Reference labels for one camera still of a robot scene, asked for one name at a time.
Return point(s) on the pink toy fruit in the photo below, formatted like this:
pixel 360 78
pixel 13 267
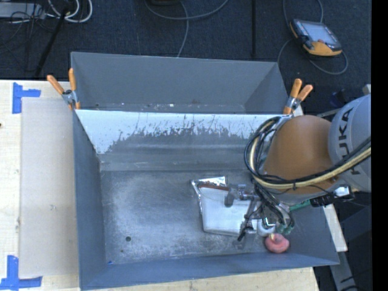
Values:
pixel 276 245

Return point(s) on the silver foil packet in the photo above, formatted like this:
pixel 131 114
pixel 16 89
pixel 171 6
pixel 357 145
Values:
pixel 218 214

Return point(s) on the black cylinder on white bracket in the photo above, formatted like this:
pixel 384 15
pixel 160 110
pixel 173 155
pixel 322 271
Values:
pixel 330 196

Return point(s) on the pale wood flat board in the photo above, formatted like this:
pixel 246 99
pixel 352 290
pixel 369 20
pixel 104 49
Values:
pixel 48 186

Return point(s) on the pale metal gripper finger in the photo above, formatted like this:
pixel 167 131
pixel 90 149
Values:
pixel 234 194
pixel 248 237

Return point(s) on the grey metal bin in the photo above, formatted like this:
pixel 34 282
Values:
pixel 151 211

